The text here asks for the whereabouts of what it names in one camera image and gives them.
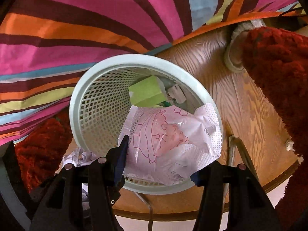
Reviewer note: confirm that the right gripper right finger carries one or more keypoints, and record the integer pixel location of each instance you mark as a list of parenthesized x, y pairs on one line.
[(249, 206)]

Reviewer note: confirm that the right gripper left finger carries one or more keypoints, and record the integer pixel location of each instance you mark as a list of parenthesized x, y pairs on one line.
[(81, 198)]

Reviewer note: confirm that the pink white toilet cover packet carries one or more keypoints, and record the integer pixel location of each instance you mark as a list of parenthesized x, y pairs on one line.
[(168, 144)]

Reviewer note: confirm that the large white paper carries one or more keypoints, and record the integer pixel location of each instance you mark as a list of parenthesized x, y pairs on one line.
[(176, 94)]

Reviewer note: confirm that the green cardboard box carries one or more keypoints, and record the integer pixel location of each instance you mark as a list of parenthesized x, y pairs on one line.
[(148, 92)]

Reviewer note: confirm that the small white paper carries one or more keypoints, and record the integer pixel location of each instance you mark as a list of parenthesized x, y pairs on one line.
[(80, 157)]

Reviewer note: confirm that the red fluffy left slipper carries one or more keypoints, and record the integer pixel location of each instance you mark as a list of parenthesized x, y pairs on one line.
[(40, 154)]

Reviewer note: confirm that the red fluffy slipper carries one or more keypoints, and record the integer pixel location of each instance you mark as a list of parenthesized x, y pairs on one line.
[(40, 154), (276, 59)]

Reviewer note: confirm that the white mesh waste basket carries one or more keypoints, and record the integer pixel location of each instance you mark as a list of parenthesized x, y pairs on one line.
[(100, 104)]

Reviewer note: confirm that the striped colourful bed cover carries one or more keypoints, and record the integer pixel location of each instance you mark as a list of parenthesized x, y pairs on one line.
[(46, 45)]

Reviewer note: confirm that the red fluffy right slipper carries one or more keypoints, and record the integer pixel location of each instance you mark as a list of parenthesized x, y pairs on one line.
[(276, 59)]

